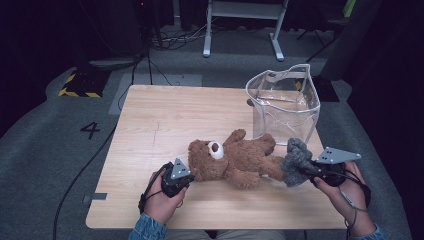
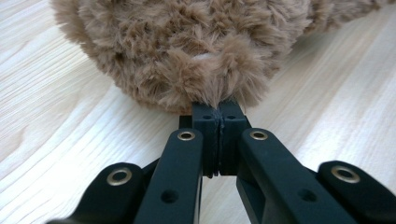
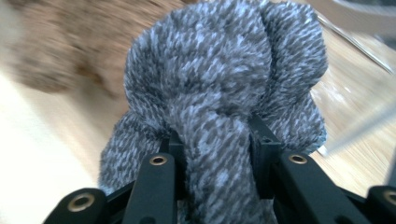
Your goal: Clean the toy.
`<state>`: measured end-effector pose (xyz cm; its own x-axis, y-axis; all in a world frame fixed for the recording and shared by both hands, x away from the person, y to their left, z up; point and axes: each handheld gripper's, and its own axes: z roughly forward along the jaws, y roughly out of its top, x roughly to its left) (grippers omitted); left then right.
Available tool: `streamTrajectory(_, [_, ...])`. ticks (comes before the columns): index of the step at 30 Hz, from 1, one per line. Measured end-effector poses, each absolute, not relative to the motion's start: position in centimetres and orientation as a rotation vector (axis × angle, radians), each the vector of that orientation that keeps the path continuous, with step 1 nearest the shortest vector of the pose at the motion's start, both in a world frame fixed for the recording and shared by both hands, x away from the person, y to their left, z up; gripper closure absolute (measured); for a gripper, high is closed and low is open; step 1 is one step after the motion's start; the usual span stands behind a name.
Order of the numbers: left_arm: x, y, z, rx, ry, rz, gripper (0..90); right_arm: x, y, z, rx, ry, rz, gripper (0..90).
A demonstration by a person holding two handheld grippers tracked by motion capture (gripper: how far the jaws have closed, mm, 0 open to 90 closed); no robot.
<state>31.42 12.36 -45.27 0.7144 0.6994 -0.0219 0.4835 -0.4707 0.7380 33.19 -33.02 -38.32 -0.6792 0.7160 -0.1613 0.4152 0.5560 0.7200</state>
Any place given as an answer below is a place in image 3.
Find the grey fluffy cloth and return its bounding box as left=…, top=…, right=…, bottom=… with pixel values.
left=97, top=0, right=329, bottom=224

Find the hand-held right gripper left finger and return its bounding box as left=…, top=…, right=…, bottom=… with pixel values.
left=122, top=130, right=188, bottom=224

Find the clear plastic bag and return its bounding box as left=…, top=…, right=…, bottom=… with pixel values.
left=306, top=0, right=396, bottom=157

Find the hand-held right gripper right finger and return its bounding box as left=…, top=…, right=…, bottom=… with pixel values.
left=250, top=113, right=372, bottom=224

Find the brown teddy bear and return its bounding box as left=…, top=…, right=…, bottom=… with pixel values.
left=6, top=0, right=188, bottom=99

